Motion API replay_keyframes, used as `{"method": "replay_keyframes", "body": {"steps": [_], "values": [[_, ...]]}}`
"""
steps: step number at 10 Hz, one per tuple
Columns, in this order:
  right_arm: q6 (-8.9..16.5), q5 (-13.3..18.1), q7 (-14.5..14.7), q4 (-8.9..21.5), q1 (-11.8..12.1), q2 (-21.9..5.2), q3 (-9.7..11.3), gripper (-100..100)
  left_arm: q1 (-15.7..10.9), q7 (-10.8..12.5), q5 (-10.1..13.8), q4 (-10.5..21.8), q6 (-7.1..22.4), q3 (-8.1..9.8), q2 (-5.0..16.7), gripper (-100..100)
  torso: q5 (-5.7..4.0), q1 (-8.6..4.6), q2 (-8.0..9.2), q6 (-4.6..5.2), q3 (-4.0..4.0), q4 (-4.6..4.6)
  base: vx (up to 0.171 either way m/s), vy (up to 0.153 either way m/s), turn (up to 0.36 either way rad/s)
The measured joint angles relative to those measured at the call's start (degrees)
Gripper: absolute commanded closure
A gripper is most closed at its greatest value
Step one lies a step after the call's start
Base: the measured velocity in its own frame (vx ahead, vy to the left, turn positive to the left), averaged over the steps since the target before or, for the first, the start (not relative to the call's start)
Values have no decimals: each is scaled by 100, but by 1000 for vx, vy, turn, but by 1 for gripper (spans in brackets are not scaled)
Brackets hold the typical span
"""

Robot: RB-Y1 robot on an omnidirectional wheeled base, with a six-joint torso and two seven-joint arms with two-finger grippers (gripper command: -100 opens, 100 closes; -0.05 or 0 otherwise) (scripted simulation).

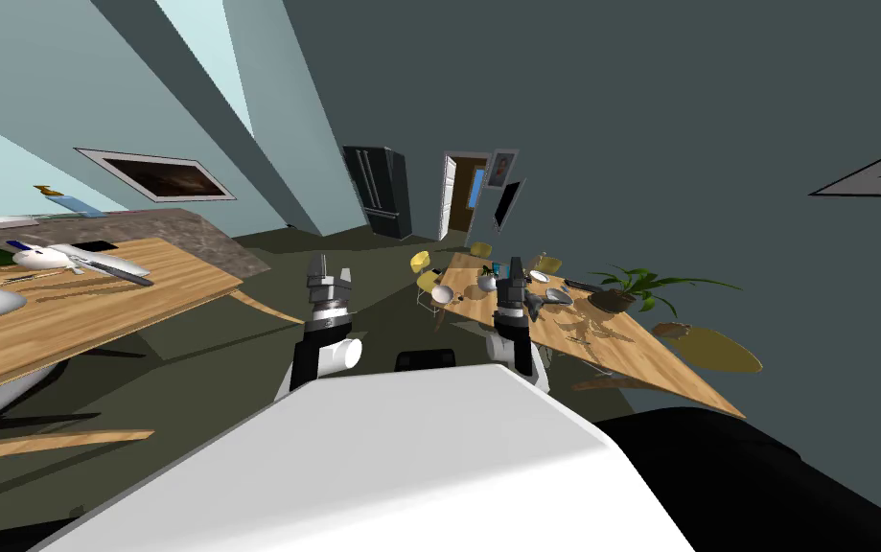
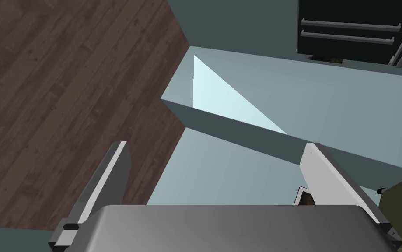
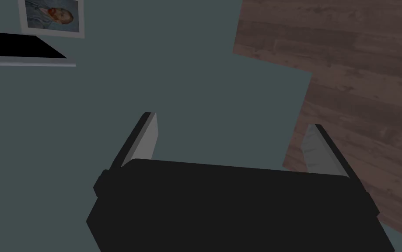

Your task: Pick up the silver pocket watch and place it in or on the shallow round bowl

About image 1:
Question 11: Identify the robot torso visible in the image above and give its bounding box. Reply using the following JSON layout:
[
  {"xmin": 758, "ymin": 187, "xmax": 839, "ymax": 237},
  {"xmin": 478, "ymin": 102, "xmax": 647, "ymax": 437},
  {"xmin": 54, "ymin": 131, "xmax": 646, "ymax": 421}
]
[{"xmin": 32, "ymin": 348, "xmax": 696, "ymax": 552}]

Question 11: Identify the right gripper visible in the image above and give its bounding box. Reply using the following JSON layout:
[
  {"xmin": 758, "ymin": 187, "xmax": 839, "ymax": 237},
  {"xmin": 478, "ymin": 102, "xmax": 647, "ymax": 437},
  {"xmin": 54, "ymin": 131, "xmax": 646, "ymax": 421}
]
[{"xmin": 494, "ymin": 256, "xmax": 528, "ymax": 311}]

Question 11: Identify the dark framed wall picture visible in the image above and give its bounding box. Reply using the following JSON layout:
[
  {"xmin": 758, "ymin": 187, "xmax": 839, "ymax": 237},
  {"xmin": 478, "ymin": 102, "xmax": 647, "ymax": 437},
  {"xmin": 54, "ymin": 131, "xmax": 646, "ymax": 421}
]
[{"xmin": 73, "ymin": 147, "xmax": 238, "ymax": 204}]

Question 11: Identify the framed portrait picture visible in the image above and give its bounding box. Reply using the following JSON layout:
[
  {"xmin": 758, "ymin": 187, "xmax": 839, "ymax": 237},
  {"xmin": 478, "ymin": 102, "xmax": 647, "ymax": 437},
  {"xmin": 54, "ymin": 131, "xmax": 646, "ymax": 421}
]
[{"xmin": 484, "ymin": 149, "xmax": 521, "ymax": 191}]

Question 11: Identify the light wooden table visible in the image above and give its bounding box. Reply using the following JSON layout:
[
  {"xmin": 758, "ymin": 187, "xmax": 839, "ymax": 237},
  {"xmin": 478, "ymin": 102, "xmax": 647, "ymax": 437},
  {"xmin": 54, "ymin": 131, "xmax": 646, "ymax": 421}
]
[{"xmin": 0, "ymin": 237, "xmax": 245, "ymax": 407}]

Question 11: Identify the brown door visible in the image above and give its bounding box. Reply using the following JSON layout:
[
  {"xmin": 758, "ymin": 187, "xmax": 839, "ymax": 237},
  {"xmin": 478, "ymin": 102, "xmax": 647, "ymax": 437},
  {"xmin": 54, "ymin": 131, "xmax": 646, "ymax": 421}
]
[{"xmin": 439, "ymin": 151, "xmax": 492, "ymax": 242}]

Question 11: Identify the black wall screen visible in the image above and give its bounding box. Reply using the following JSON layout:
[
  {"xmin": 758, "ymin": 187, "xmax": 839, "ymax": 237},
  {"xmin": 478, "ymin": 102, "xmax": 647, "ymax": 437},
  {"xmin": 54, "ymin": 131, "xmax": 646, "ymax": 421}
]
[{"xmin": 491, "ymin": 179, "xmax": 526, "ymax": 233}]

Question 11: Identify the long wooden dining table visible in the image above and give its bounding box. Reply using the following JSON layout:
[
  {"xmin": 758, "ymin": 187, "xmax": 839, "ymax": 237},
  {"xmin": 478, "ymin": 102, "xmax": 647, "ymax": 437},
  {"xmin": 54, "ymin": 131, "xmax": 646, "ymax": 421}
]
[{"xmin": 435, "ymin": 252, "xmax": 746, "ymax": 420}]

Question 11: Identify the green potted plant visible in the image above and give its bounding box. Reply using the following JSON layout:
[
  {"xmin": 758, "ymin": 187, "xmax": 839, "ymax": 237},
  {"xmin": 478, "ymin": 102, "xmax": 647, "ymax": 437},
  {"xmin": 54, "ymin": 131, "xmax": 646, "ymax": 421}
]
[{"xmin": 587, "ymin": 265, "xmax": 744, "ymax": 316}]

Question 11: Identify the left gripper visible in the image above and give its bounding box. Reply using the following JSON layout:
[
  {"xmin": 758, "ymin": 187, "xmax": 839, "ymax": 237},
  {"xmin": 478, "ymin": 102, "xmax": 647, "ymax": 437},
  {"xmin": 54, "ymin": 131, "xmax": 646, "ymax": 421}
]
[{"xmin": 305, "ymin": 252, "xmax": 354, "ymax": 310}]

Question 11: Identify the white and blue dish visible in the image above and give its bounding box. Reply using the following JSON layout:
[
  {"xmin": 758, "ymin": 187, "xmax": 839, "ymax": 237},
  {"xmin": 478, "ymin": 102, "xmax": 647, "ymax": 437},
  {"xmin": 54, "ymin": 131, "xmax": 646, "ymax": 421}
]
[{"xmin": 7, "ymin": 240, "xmax": 77, "ymax": 270}]

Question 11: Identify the marble counter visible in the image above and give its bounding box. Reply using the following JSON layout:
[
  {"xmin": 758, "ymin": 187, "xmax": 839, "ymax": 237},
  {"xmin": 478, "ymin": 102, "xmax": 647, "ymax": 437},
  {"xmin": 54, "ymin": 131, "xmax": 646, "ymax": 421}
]
[{"xmin": 0, "ymin": 207, "xmax": 273, "ymax": 281}]

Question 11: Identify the blue spray bottle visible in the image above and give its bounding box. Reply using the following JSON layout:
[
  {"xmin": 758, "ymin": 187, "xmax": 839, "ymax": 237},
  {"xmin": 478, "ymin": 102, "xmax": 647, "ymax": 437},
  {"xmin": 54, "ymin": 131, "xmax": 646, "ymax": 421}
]
[{"xmin": 33, "ymin": 183, "xmax": 110, "ymax": 218}]

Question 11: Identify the black refrigerator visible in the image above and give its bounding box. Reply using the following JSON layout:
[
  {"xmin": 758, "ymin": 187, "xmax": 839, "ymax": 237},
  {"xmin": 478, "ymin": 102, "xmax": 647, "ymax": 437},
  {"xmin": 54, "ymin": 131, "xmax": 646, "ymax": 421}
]
[{"xmin": 341, "ymin": 145, "xmax": 414, "ymax": 242}]

